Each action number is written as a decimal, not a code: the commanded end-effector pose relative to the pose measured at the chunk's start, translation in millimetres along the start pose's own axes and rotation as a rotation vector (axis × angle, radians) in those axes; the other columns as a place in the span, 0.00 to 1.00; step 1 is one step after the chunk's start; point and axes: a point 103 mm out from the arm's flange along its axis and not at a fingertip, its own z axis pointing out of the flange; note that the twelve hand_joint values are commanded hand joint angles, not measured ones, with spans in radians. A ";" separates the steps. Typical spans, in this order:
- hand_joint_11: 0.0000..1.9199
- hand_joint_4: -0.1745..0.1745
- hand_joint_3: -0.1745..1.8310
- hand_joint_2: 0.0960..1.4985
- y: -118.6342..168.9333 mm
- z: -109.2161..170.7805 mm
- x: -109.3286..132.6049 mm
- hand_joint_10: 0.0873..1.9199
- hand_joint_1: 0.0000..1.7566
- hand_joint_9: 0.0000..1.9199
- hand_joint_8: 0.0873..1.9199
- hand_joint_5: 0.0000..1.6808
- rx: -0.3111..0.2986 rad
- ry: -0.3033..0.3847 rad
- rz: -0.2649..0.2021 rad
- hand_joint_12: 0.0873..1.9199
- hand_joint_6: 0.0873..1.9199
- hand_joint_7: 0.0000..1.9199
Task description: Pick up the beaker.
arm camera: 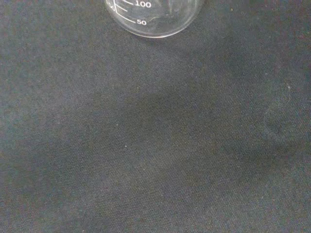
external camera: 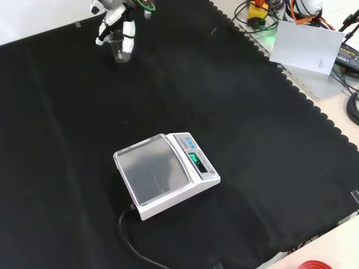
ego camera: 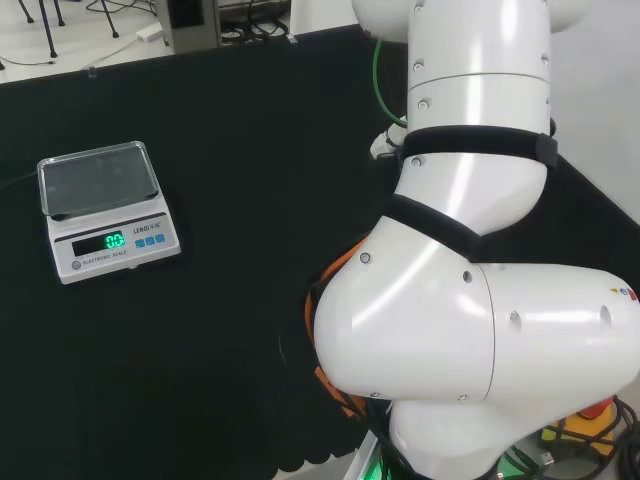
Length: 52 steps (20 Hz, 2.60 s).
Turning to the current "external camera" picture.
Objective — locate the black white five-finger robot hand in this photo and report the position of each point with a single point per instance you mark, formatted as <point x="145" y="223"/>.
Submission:
<point x="129" y="33"/>

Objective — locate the clear glass beaker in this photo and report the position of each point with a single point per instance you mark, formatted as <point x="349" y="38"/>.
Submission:
<point x="120" y="57"/>

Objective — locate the clear cloth clip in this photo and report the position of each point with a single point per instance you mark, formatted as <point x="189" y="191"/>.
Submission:
<point x="217" y="265"/>
<point x="77" y="24"/>

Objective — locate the yellow stop button box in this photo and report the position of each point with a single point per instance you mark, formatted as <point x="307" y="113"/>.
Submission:
<point x="256" y="14"/>

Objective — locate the white electronic balance steel pan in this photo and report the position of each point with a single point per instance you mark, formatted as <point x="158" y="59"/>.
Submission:
<point x="202" y="179"/>

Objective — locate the black bench cloth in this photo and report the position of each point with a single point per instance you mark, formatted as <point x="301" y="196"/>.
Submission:
<point x="252" y="140"/>

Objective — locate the pale board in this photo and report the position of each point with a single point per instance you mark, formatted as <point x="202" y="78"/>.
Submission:
<point x="305" y="47"/>

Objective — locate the black tripod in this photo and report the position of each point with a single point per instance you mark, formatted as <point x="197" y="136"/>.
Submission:
<point x="349" y="22"/>

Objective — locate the black power adapter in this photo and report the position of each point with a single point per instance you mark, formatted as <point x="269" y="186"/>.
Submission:
<point x="349" y="57"/>

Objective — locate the red round object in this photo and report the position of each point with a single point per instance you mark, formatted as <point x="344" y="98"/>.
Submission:
<point x="315" y="265"/>

